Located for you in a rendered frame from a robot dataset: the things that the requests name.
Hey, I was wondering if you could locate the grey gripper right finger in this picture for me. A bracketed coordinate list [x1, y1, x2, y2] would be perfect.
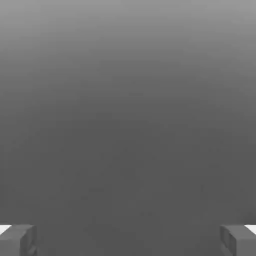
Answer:
[219, 223, 256, 256]

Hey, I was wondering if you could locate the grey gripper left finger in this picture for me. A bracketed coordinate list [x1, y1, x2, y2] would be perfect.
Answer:
[0, 223, 38, 256]

